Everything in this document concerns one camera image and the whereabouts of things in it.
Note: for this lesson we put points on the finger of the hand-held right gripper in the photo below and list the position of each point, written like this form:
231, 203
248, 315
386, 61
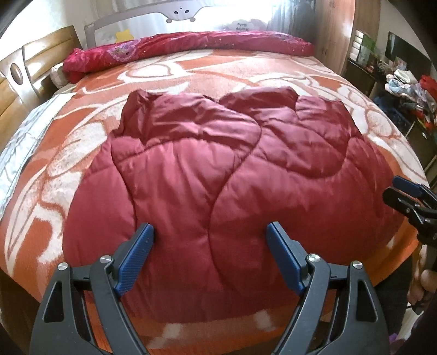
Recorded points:
409, 187
399, 201

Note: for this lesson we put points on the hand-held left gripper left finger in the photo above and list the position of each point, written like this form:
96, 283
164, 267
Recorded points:
135, 259

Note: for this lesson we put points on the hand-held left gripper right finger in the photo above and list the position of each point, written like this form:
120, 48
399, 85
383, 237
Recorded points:
283, 259

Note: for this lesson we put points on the red quilted jacket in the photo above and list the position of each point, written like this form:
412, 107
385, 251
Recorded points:
205, 164

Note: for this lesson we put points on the pile of mixed clothes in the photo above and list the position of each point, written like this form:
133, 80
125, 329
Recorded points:
409, 88

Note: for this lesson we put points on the person's right hand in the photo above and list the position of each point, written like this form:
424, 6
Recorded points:
423, 283

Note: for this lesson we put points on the person's dark pants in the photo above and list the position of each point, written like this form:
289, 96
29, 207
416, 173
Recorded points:
392, 300

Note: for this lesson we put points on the dark desk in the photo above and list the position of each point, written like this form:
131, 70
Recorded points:
362, 78

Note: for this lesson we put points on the black monitor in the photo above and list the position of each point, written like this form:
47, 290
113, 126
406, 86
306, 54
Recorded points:
406, 47

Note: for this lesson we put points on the grey quilted sheet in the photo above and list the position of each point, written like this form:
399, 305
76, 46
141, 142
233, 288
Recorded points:
24, 136

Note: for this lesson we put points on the wooden wardrobe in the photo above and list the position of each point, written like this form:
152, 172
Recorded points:
341, 34

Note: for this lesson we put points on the white pillow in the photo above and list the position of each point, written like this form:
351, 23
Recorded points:
59, 77

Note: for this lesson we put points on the orange and white blanket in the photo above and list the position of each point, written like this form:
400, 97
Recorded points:
222, 68

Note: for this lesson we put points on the grey curtain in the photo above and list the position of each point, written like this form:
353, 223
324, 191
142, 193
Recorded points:
293, 20

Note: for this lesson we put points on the red floral quilt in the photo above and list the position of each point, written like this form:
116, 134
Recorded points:
191, 44

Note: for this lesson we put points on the yellow toy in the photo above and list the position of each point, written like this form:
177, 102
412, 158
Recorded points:
122, 37

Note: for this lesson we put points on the wooden headboard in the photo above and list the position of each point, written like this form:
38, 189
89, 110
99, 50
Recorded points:
37, 54

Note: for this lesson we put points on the grey bed rail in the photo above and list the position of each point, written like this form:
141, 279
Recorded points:
181, 10

